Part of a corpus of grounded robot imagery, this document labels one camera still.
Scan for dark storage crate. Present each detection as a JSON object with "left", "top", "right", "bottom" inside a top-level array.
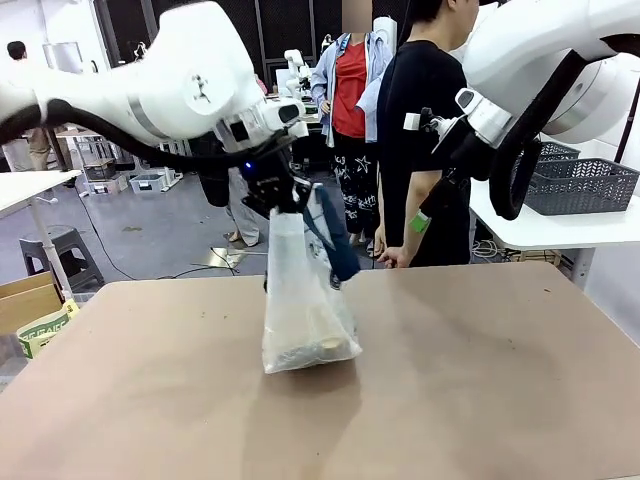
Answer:
[{"left": 81, "top": 158, "right": 119, "bottom": 182}]

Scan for mannequin with cream jacket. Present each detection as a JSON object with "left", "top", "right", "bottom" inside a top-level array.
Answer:
[{"left": 198, "top": 167, "right": 262, "bottom": 249}]

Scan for white table with leg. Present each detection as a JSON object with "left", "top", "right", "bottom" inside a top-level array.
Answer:
[{"left": 0, "top": 169, "right": 83, "bottom": 304}]

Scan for clear plastic storage bin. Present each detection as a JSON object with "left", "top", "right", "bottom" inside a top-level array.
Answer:
[{"left": 128, "top": 171, "right": 169, "bottom": 196}]

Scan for white side table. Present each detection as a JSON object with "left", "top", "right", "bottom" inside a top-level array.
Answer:
[{"left": 468, "top": 178, "right": 640, "bottom": 252}]

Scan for cardboard under side table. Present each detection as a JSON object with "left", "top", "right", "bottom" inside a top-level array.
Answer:
[{"left": 518, "top": 247, "right": 562, "bottom": 267}]

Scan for white cables on floor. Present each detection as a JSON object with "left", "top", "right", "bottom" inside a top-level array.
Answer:
[{"left": 471, "top": 238, "right": 517, "bottom": 262}]

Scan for brown cardboard box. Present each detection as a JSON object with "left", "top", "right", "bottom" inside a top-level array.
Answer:
[{"left": 0, "top": 270, "right": 67, "bottom": 337}]

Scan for tool with tan head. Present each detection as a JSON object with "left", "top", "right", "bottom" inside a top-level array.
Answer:
[{"left": 279, "top": 299, "right": 352, "bottom": 362}]

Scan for green white printed carton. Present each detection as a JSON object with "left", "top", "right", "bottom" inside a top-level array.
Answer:
[{"left": 15, "top": 298, "right": 82, "bottom": 361}]

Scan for person's right forearm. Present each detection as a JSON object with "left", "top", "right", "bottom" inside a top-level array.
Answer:
[{"left": 398, "top": 169, "right": 445, "bottom": 252}]

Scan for black left arm cable sleeve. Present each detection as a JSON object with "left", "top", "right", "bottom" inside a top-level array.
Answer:
[{"left": 0, "top": 98, "right": 297, "bottom": 174}]

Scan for person's right hand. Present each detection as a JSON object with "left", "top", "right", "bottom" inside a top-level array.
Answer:
[{"left": 378, "top": 245, "right": 412, "bottom": 270}]

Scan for translucent shopping bag navy handles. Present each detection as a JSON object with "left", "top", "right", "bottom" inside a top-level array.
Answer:
[{"left": 260, "top": 181, "right": 364, "bottom": 376}]

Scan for metal plate on floor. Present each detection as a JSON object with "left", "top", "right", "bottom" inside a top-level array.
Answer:
[{"left": 206, "top": 246, "right": 274, "bottom": 275}]

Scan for black slanted stand pole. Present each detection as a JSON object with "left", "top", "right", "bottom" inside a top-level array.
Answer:
[{"left": 613, "top": 74, "right": 640, "bottom": 165}]

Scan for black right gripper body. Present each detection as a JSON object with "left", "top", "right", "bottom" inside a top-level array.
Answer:
[{"left": 446, "top": 131, "right": 495, "bottom": 182}]

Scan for grey rectangular panel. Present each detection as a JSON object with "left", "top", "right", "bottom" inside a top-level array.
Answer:
[{"left": 42, "top": 41, "right": 85, "bottom": 77}]

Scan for person in black t-shirt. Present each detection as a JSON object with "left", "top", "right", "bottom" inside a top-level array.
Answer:
[{"left": 374, "top": 0, "right": 482, "bottom": 269}]

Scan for grey plastic stool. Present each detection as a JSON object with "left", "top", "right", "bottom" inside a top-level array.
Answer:
[{"left": 19, "top": 225, "right": 107, "bottom": 294}]

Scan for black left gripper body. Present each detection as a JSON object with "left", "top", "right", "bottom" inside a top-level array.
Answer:
[{"left": 241, "top": 146, "right": 302, "bottom": 215}]

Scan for person in red shirt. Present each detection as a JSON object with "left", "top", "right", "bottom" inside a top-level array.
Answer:
[{"left": 310, "top": 29, "right": 397, "bottom": 252}]

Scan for background person beige trousers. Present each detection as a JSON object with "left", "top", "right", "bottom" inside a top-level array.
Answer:
[{"left": 5, "top": 39, "right": 54, "bottom": 172}]

